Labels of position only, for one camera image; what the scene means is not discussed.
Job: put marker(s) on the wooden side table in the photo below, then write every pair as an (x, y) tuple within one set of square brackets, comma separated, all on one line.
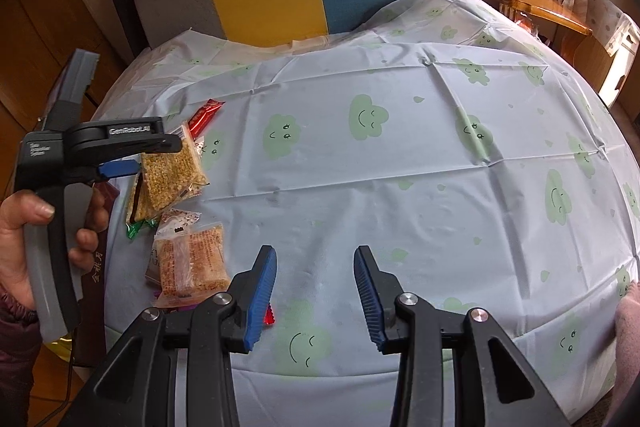
[(530, 2)]

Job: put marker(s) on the person's left hand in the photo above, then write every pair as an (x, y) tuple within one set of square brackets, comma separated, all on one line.
[(15, 237)]

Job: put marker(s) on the clear grain bar packet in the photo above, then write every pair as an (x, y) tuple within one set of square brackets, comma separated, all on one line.
[(142, 207), (172, 174)]

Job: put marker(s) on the white dotted cloth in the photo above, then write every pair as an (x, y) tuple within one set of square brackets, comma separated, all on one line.
[(607, 19)]

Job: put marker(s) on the clear orange crisp packet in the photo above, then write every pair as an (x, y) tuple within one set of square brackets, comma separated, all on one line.
[(170, 264), (206, 257)]

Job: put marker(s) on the small red wrapper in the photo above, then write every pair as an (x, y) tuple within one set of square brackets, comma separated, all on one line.
[(270, 314)]

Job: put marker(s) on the red snack packet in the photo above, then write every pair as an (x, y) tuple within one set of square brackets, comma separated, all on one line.
[(206, 117)]

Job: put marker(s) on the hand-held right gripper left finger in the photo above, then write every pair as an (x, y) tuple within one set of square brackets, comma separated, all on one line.
[(262, 302)]

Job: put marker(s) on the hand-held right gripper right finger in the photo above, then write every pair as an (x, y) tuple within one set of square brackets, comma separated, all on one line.
[(367, 302)]

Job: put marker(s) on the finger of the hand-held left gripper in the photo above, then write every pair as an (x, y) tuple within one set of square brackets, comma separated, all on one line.
[(117, 168), (125, 137)]

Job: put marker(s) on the person's left forearm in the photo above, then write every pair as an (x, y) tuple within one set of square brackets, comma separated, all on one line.
[(15, 357)]

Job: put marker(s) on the pink cloth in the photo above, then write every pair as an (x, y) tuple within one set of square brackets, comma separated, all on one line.
[(627, 347)]

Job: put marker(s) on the cloud print tablecloth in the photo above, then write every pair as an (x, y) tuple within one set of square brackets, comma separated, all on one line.
[(400, 187)]

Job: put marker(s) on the maroon gift box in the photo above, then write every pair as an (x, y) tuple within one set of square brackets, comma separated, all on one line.
[(97, 292)]

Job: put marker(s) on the green snack wrapper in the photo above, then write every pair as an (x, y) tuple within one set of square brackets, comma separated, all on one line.
[(135, 231)]

